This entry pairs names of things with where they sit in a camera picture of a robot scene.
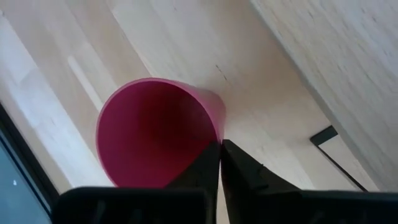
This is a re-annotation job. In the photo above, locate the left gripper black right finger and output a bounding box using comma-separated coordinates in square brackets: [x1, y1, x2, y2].
[220, 139, 302, 224]

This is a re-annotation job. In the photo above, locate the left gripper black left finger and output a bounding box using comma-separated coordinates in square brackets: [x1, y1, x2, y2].
[166, 140, 222, 224]

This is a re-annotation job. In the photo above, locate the pink plastic cup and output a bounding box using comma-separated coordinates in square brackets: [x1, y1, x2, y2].
[95, 77, 227, 189]

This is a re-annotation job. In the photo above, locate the wooden shelf with black legs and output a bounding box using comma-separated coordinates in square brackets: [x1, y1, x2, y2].
[248, 0, 398, 192]

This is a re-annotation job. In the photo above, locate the black aluminium table frame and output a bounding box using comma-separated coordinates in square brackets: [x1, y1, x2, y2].
[0, 102, 60, 215]

